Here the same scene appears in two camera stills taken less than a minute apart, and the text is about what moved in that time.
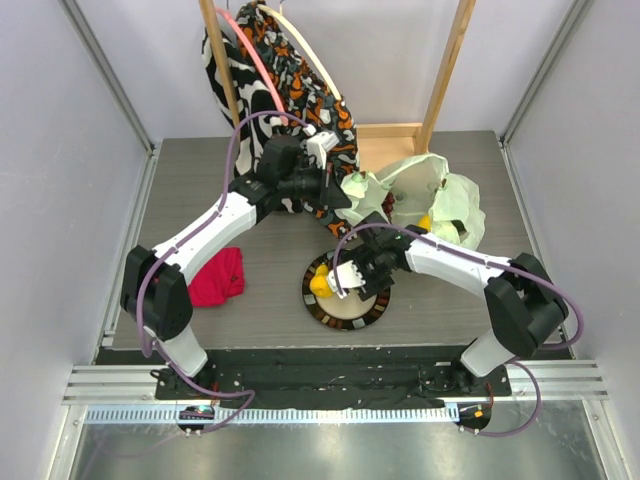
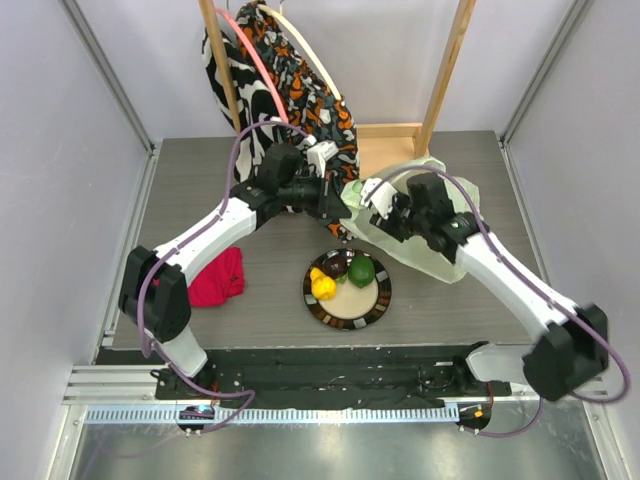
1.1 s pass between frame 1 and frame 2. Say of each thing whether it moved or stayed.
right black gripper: moved
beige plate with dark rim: stayed
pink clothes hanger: stayed
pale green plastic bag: stayed
